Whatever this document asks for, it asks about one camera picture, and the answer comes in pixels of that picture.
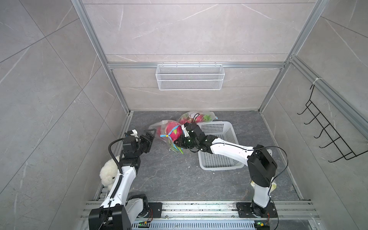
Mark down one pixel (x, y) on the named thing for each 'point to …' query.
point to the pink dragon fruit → (174, 130)
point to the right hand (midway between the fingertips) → (174, 142)
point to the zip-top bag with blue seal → (161, 134)
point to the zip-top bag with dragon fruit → (196, 117)
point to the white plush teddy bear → (109, 172)
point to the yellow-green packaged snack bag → (273, 187)
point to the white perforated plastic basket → (208, 161)
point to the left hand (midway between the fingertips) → (155, 132)
